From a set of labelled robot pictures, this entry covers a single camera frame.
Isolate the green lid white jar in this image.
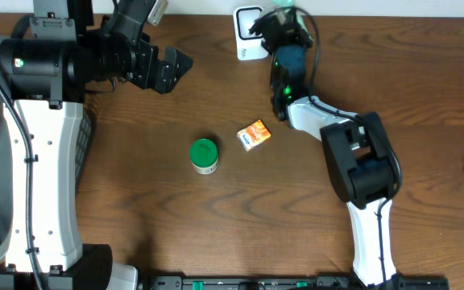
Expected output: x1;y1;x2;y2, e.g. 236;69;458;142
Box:
189;139;219;175

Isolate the small orange snack box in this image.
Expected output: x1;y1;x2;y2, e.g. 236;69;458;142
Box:
237;119;271;151

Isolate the teal white snack packet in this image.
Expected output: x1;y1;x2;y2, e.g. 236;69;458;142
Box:
272;0;295;7

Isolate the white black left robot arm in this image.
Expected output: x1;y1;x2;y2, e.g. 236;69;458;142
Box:
0;0;193;289

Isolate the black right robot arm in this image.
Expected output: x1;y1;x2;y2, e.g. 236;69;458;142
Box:
249;6;402;289

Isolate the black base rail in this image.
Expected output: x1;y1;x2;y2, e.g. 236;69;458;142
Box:
137;274;450;290

